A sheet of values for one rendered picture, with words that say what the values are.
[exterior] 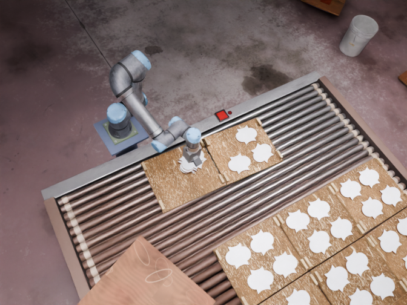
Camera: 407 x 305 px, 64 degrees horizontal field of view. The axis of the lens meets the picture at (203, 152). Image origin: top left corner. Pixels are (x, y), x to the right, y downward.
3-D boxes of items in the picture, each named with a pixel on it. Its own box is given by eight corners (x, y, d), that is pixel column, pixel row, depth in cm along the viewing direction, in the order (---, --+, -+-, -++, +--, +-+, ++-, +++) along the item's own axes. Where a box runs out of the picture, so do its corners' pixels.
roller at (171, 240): (89, 280, 175) (88, 279, 170) (358, 136, 231) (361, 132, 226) (93, 288, 173) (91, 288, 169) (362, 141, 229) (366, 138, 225)
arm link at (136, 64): (118, 108, 209) (114, 59, 158) (135, 94, 214) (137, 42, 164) (131, 121, 208) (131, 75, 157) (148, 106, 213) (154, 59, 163)
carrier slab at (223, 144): (201, 139, 214) (201, 138, 212) (255, 118, 225) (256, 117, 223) (226, 185, 201) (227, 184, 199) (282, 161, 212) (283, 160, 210)
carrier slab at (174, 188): (140, 163, 202) (140, 162, 201) (200, 140, 213) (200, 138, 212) (163, 213, 190) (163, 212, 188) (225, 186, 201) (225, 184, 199)
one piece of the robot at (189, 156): (194, 160, 177) (192, 172, 192) (207, 152, 180) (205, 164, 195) (181, 143, 181) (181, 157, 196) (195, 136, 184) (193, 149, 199)
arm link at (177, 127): (162, 124, 173) (177, 138, 170) (177, 112, 177) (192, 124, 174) (163, 132, 180) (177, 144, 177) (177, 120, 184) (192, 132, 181)
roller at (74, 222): (67, 223, 187) (65, 220, 183) (326, 99, 243) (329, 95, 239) (70, 230, 185) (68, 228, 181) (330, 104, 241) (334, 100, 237)
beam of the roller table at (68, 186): (43, 193, 195) (40, 190, 190) (312, 75, 255) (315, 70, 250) (48, 206, 192) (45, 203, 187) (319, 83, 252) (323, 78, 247)
